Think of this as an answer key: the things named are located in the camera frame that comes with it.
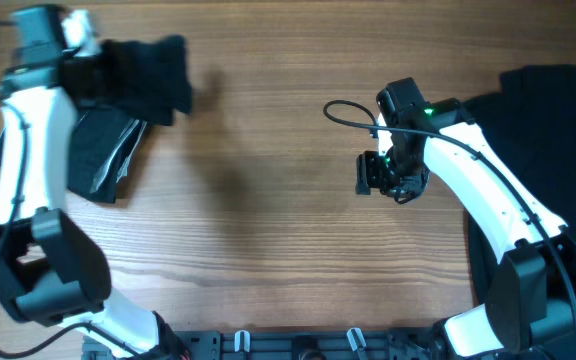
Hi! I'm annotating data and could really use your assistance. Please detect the dark t-shirt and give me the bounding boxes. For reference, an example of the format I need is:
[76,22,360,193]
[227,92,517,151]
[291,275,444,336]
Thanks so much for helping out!
[59,34,193,126]

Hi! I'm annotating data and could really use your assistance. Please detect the folded dark garment stack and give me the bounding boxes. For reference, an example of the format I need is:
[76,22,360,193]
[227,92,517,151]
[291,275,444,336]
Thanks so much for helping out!
[0,104,149,205]

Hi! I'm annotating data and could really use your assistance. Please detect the pile of dark clothes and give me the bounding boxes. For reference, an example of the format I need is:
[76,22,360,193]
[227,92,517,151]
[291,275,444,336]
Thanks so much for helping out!
[462,64,576,360]

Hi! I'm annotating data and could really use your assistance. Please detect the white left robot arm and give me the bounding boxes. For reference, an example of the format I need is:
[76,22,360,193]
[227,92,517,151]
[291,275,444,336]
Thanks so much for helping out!
[0,63,188,359]

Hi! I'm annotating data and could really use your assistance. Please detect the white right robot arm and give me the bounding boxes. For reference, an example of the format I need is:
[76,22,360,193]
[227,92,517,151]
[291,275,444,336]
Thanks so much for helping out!
[356,91,576,359]

